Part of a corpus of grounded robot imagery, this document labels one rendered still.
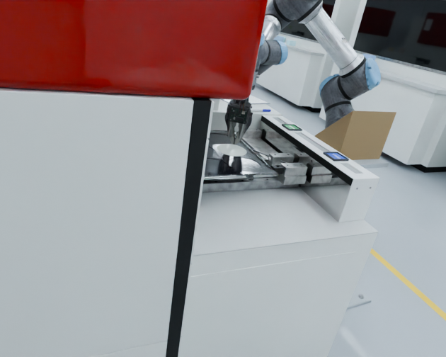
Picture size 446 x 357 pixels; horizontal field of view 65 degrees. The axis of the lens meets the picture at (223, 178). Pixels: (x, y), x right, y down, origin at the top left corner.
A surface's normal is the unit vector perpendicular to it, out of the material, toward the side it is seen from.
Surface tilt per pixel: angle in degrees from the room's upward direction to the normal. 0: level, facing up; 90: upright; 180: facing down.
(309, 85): 90
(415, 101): 90
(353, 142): 90
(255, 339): 90
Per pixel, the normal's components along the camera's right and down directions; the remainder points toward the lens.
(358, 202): 0.36, 0.46
